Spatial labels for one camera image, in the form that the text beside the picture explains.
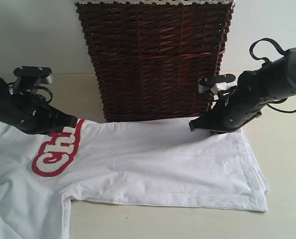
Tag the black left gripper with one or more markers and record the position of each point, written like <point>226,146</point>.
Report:
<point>32,115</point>

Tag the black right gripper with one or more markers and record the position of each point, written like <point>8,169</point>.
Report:
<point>235,109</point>

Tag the white shirt with red lettering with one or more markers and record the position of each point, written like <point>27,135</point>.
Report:
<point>151,163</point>

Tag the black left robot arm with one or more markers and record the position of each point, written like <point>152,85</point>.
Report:
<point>23,108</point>

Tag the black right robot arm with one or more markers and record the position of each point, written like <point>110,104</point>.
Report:
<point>278,81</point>

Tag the dark brown wicker basket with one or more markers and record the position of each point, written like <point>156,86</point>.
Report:
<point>149,58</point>

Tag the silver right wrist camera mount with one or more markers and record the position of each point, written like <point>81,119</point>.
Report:
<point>217,83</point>

